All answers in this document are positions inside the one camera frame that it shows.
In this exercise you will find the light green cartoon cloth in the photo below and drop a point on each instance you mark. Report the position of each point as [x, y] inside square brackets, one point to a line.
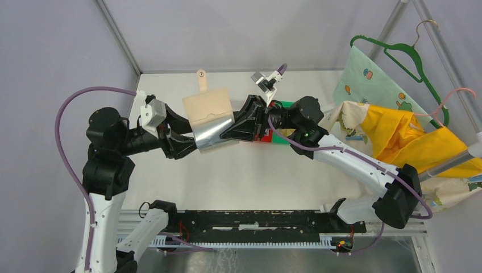
[363, 81]

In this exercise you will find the white slotted cable duct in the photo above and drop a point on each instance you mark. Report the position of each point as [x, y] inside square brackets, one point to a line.
[161, 241]

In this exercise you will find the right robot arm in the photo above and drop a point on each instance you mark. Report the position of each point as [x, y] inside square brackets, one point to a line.
[396, 190]

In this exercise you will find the red plastic bin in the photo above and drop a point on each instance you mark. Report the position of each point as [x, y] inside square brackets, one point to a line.
[266, 136]

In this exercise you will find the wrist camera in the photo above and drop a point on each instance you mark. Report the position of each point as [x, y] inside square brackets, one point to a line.
[153, 112]
[267, 84]

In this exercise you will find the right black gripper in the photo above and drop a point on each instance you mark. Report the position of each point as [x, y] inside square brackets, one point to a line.
[245, 128]

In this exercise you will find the cream cartoon print cloth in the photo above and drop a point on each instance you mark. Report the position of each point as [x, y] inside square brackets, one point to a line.
[441, 192]

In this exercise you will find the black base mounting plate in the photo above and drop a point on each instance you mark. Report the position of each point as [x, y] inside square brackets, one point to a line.
[262, 226]

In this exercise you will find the aluminium rail frame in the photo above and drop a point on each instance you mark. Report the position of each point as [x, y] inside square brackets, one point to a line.
[129, 219]

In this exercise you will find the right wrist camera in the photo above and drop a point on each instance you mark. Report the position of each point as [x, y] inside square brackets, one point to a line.
[267, 84]

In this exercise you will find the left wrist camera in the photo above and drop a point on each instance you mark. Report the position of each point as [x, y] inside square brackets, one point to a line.
[153, 112]

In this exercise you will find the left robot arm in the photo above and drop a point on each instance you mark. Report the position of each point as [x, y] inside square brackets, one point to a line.
[106, 177]

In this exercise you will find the metal clothes rail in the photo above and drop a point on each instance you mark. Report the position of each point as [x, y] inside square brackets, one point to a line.
[473, 151]

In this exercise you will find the yellow cloth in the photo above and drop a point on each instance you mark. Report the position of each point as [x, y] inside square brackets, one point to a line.
[397, 139]

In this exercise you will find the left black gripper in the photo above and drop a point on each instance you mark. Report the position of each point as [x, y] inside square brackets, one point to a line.
[178, 125]

